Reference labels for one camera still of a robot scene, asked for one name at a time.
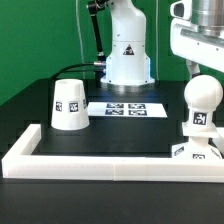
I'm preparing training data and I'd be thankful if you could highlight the thin white cable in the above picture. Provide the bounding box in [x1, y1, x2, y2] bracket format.
[75, 0, 86, 80]

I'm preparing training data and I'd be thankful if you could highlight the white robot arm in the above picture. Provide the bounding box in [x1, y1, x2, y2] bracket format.
[101, 0, 224, 89]

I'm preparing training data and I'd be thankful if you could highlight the white marker sheet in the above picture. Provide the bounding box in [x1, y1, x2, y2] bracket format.
[88, 102, 167, 118]

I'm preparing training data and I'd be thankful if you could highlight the black cable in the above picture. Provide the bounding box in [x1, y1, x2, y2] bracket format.
[49, 61, 108, 81]

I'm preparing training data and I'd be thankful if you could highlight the white U-shaped fence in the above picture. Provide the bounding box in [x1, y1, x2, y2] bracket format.
[2, 124, 224, 183]

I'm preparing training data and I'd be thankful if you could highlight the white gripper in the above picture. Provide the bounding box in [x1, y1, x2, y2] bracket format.
[170, 18, 224, 78]

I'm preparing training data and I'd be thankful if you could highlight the white lamp base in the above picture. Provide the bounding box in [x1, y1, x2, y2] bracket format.
[171, 121, 224, 160]

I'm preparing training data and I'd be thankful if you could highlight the white lamp bulb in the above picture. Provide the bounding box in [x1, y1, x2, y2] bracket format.
[183, 75, 223, 135]

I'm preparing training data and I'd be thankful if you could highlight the white lamp shade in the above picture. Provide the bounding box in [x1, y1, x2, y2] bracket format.
[51, 79, 89, 131]

